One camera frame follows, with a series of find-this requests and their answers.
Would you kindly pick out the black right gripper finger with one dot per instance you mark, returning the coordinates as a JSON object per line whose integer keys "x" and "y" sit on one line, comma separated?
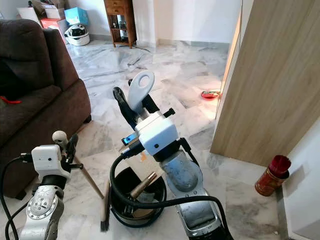
{"x": 125, "y": 107}
{"x": 152, "y": 105}

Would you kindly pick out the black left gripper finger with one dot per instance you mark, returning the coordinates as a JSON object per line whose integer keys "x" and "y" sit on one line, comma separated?
{"x": 71, "y": 145}

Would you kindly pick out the brass coloured tube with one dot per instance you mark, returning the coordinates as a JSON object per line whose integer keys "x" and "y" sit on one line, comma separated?
{"x": 142, "y": 186}

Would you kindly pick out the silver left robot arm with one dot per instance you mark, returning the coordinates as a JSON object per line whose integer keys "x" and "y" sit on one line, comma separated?
{"x": 45, "y": 210}

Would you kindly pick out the brown fabric sofa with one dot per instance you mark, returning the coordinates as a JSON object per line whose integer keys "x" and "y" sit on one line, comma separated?
{"x": 40, "y": 100}

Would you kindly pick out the red bowl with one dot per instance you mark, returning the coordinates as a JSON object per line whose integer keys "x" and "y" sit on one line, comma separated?
{"x": 210, "y": 94}

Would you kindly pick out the round black bin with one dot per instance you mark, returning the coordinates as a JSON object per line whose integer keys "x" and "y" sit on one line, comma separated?
{"x": 120, "y": 210}

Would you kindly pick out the white black helmet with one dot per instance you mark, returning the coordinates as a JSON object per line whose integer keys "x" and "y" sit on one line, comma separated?
{"x": 77, "y": 35}

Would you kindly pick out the dark wooden side cabinet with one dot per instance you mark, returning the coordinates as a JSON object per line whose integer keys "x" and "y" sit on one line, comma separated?
{"x": 120, "y": 20}

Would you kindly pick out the light blue box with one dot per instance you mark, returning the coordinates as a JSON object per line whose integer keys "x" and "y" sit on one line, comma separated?
{"x": 76, "y": 16}

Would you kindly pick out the red flat box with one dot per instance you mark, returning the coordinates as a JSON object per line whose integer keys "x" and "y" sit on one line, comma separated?
{"x": 52, "y": 23}

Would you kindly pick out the light wooden cabinet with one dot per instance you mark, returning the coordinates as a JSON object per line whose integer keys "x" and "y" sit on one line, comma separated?
{"x": 270, "y": 75}

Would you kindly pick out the white storage box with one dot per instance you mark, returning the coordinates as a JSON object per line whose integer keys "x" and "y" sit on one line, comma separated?
{"x": 27, "y": 12}

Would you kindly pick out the red brown tin can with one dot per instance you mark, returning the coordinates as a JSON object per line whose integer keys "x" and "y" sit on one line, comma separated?
{"x": 272, "y": 177}

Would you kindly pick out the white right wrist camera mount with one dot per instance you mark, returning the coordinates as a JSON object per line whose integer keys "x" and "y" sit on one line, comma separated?
{"x": 157, "y": 132}

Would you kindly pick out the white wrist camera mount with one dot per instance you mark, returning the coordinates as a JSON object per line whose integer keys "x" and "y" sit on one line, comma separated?
{"x": 157, "y": 132}
{"x": 47, "y": 160}

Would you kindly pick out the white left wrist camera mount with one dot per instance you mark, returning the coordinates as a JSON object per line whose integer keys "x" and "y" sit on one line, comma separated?
{"x": 47, "y": 160}

